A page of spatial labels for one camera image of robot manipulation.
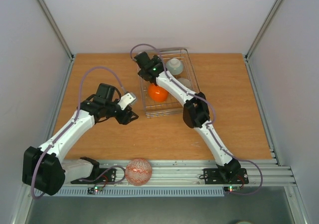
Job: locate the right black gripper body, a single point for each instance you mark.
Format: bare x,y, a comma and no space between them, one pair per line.
145,75

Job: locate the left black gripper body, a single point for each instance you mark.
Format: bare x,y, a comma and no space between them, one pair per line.
122,120

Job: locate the orange white ceramic bowl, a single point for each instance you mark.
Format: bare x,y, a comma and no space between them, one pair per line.
157,94

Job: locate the teal patterned ceramic bowl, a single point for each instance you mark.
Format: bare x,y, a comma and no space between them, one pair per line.
174,66

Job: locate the chrome wire dish rack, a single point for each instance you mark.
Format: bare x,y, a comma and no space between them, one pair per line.
170,105

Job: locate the red patterned ceramic bowl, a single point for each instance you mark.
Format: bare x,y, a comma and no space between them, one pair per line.
138,172

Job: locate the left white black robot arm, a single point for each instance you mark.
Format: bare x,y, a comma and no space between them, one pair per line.
43,167

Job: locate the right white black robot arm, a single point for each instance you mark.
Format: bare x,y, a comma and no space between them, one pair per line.
195,111

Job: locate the left small circuit board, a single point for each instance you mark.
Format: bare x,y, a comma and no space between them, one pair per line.
96,190

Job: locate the small circuit board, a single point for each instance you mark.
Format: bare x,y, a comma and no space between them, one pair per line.
96,190
232,188

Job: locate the right small circuit board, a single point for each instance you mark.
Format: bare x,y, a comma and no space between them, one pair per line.
232,188

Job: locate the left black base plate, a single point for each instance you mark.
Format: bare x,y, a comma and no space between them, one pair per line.
103,176

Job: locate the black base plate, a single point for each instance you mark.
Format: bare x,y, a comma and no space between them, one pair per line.
212,176
103,176

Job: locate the grey slotted cable duct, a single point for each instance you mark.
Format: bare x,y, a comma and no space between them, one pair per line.
128,192

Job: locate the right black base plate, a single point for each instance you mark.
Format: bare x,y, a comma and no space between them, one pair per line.
212,176

